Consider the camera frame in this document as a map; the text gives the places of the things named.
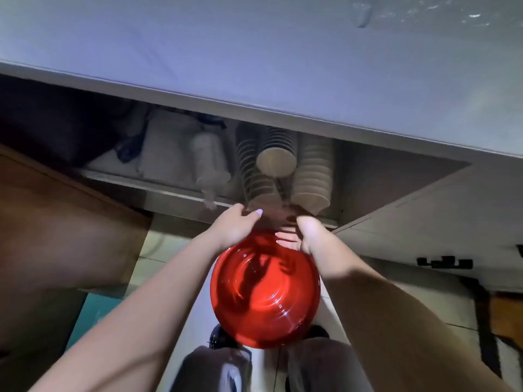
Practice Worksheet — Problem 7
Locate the person's right hand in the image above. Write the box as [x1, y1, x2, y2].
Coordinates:
[276, 216, 332, 258]

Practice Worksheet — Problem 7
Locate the person's left hand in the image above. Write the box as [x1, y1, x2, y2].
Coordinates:
[206, 204, 264, 254]

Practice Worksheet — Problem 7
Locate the large clear plastic bag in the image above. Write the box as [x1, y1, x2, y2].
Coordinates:
[235, 122, 338, 229]

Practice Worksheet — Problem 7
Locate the stack of striped paper cups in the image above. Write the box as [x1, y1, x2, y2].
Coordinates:
[257, 126, 298, 178]

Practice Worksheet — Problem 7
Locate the person's right forearm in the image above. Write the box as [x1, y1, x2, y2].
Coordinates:
[308, 236, 514, 392]

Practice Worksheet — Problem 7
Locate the person's left forearm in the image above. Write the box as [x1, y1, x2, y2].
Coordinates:
[28, 234, 228, 392]

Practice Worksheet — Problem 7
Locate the person's right black shoe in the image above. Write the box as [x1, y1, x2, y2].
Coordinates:
[304, 324, 330, 340]

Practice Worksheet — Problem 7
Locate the person's black shoe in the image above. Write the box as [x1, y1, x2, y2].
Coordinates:
[304, 324, 330, 340]
[207, 323, 242, 351]

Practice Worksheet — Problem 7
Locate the person's left black shoe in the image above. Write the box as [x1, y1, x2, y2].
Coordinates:
[207, 323, 242, 351]

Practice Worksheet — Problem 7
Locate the person's right leg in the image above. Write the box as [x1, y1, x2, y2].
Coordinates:
[285, 336, 373, 392]

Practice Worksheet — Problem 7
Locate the person's leg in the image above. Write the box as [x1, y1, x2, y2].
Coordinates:
[169, 345, 253, 392]
[285, 336, 373, 392]

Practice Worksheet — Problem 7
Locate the person's left leg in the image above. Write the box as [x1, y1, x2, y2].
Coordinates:
[169, 345, 253, 392]

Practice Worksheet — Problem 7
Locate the clear plastic wrapped bundle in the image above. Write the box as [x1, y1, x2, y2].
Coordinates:
[190, 131, 233, 211]

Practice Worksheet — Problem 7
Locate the red plastic basin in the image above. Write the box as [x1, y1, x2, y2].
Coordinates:
[210, 230, 321, 350]

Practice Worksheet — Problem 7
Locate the metal cabinet shelf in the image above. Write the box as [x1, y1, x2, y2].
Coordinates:
[75, 167, 340, 231]

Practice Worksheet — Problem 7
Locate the white plastic bag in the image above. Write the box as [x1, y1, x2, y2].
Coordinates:
[86, 109, 203, 188]

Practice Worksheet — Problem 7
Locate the brown wooden cabinet door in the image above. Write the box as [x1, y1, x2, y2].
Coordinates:
[0, 144, 153, 392]

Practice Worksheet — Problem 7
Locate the black drawer handle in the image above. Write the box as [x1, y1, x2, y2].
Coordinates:
[416, 255, 474, 271]

